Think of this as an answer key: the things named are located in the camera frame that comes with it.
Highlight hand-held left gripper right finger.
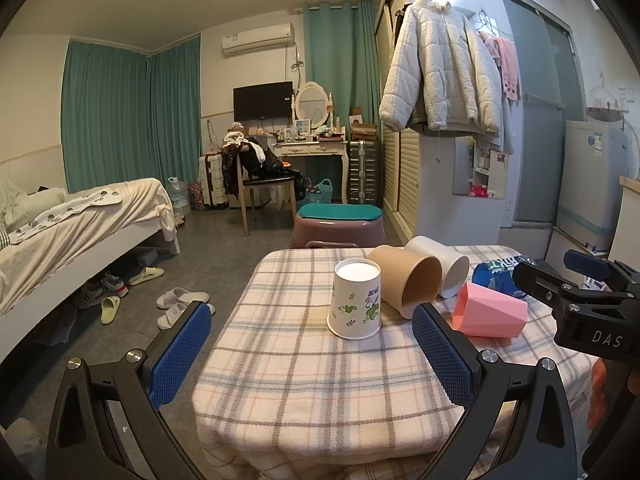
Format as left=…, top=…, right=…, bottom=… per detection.
left=411, top=302, right=578, bottom=480

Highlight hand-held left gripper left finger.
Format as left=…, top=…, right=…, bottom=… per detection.
left=46, top=301, right=213, bottom=480

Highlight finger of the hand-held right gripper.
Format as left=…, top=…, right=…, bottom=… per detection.
left=563, top=249, right=640, bottom=292
left=512, top=258, right=583, bottom=311

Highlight brown paper cup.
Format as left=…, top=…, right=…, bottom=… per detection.
left=367, top=244, right=444, bottom=320

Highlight blue patterned cup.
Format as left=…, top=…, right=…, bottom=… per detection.
left=471, top=256, right=527, bottom=301

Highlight pink faceted cup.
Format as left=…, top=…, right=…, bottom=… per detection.
left=452, top=281, right=529, bottom=337

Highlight white plastic cup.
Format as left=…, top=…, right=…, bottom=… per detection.
left=404, top=235, right=470, bottom=300

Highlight white floral paper cup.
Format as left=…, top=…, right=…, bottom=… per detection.
left=327, top=258, right=384, bottom=339

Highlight person's right hand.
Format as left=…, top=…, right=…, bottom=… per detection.
left=587, top=359, right=609, bottom=431

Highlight white slipper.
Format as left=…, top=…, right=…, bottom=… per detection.
left=157, top=302, right=216, bottom=331
left=156, top=287, right=211, bottom=310

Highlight white washing machine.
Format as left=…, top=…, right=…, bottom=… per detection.
left=554, top=119, right=640, bottom=254

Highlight yellow-green slipper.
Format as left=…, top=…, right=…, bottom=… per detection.
left=128, top=266, right=165, bottom=287
left=100, top=294, right=122, bottom=325

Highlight grey sneakers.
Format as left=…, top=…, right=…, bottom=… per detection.
left=74, top=272, right=130, bottom=310

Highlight plaid tablecloth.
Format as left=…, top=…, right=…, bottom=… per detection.
left=192, top=245, right=603, bottom=480

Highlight frosted glass door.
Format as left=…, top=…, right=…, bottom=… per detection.
left=492, top=0, right=587, bottom=227

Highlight white bed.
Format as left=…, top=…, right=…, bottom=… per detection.
left=0, top=162, right=182, bottom=363

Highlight cream bed blanket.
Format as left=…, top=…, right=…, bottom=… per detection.
left=0, top=178, right=179, bottom=311

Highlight clear water jug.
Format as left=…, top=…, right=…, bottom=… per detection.
left=167, top=176, right=192, bottom=217

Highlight stool with teal cushion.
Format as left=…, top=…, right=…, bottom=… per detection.
left=290, top=204, right=385, bottom=250

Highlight cream slatted wardrobe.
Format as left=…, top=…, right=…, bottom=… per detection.
left=374, top=0, right=502, bottom=247

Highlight cream suitcase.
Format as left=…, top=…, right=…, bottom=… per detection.
left=198, top=152, right=229, bottom=210

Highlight teal tub lid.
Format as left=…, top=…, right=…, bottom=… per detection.
left=297, top=203, right=381, bottom=223

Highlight printed baby blanket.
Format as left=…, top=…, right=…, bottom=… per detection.
left=7, top=189, right=124, bottom=246

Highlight wooden chair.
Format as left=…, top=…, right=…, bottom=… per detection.
left=235, top=146, right=297, bottom=237

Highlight silver suitcase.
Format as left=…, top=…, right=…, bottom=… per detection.
left=348, top=139, right=380, bottom=206

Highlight teal plastic basket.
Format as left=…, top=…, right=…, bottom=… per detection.
left=305, top=178, right=335, bottom=206

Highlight pile of clothes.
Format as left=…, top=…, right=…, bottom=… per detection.
left=222, top=131, right=307, bottom=199

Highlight pink towel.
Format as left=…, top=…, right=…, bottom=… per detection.
left=476, top=29, right=522, bottom=102

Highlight pale green pillow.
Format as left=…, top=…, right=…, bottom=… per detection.
left=0, top=179, right=67, bottom=233

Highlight cardboard boxes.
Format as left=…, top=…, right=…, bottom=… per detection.
left=349, top=107, right=379, bottom=142

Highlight white quilted jacket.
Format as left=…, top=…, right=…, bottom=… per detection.
left=378, top=0, right=504, bottom=139

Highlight narrow green curtain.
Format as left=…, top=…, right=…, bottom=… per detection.
left=147, top=39, right=202, bottom=207

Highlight white dressing table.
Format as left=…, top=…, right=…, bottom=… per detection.
left=273, top=136, right=350, bottom=207

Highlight wide green curtain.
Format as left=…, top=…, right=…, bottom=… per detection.
left=61, top=39, right=152, bottom=194

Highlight black television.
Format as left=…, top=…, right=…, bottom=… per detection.
left=232, top=81, right=294, bottom=122

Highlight oval white vanity mirror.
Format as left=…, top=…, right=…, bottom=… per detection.
left=294, top=81, right=332, bottom=129

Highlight tall teal curtain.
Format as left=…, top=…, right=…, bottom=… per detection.
left=303, top=0, right=383, bottom=207

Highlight white air conditioner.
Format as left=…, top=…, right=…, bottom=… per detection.
left=221, top=23, right=295, bottom=58

